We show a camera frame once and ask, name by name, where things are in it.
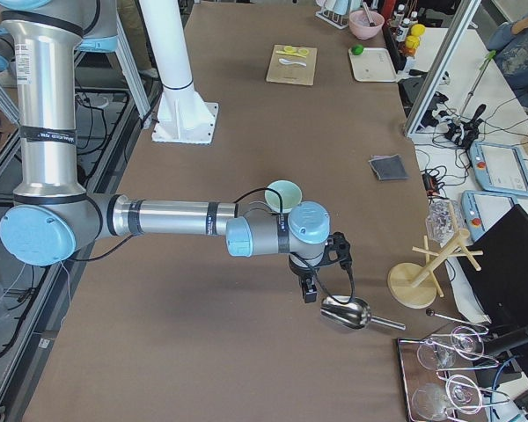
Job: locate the wine glass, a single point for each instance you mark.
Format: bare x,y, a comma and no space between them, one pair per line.
463,394
467,342
434,356

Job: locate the metal ice scoop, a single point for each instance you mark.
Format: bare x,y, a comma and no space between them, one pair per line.
354,313

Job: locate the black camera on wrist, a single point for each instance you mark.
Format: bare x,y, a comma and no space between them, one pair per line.
337,251

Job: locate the wooden mug tree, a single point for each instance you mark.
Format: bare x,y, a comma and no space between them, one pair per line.
416,286

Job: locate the wooden cutting board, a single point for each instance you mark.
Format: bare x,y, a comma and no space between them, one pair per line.
281,74

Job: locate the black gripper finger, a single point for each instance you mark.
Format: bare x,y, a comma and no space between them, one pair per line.
306,286
313,290

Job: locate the yellow plastic knife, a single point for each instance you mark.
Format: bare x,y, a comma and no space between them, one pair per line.
280,52

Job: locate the black bar spoon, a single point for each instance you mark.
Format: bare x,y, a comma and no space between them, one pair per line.
432,313

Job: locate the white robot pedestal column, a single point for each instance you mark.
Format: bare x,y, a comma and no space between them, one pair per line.
183,116

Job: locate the mint green bowl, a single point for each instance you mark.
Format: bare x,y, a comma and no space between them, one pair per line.
284,191

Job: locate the aluminium frame post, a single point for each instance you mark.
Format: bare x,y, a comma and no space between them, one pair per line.
453,36

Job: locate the white serving tray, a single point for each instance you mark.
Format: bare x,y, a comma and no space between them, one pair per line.
373,65

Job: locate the yellow lemon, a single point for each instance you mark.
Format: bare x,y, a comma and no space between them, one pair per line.
417,30

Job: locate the person in blue jacket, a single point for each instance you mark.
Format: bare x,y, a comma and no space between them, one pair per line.
510,43

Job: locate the pink bowl with ice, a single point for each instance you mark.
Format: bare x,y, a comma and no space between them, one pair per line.
360,25

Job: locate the dark grey folded cloth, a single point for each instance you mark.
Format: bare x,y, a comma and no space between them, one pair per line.
388,168

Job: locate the green lime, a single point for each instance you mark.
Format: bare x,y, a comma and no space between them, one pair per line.
357,49

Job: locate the teach pendant tablet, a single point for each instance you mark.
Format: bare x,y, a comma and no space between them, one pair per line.
482,210
499,168

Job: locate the metal muddler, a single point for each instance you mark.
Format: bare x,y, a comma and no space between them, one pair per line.
367,12

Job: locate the black monitor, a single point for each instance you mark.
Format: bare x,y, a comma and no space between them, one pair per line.
501,285

